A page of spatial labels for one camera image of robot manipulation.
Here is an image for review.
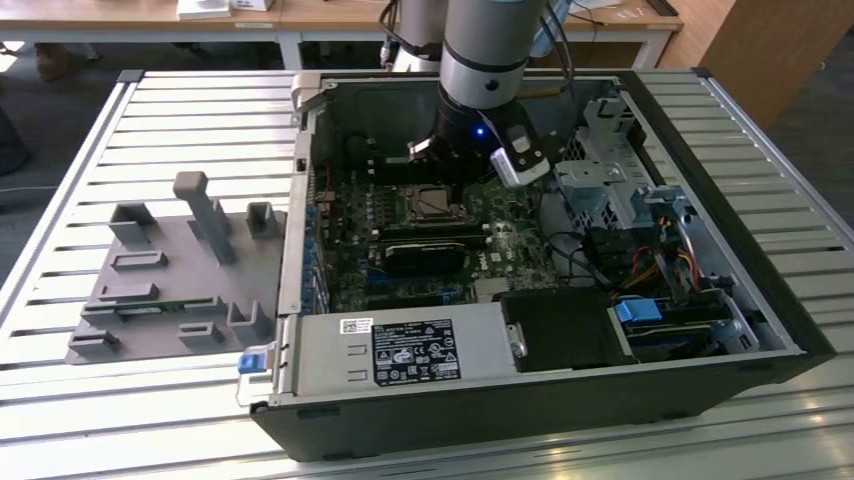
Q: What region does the CPU socket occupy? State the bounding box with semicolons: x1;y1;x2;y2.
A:
397;181;473;225

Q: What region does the green motherboard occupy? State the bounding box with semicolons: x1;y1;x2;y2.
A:
312;149;556;314

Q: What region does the graphics card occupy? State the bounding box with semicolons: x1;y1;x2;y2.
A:
380;242;469;278

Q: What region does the metal drive cage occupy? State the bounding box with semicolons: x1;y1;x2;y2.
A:
549;97;692;234

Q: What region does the black plastic shroud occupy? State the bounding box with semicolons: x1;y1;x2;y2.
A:
499;288;636;374

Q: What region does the blue disk carrier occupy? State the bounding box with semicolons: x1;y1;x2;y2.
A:
616;298;661;326

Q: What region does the silver power supply unit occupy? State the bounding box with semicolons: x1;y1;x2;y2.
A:
292;302;520;397

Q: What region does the grey parts rack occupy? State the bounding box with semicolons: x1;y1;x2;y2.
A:
64;171;289;366

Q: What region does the wooden cabinet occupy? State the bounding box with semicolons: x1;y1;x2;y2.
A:
656;0;854;131

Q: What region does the green RAM stick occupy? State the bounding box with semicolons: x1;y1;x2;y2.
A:
116;298;221;318

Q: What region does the wooden desk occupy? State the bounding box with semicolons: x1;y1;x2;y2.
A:
0;0;685;71

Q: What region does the black PC case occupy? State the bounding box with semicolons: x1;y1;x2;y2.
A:
236;69;839;461

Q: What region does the metal disk bay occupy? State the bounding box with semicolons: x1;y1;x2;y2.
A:
605;287;761;364

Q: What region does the brown shoe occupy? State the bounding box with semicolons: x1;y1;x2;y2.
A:
33;43;102;81

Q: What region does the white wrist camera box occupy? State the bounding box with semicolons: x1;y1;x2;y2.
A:
488;123;552;189

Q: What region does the black camera cable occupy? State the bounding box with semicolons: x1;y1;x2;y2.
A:
544;0;579;97

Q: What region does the thick black cable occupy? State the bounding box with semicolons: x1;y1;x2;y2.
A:
543;230;619;294

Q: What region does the coloured power wire bundle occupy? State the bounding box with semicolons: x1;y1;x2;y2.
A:
625;214;705;296

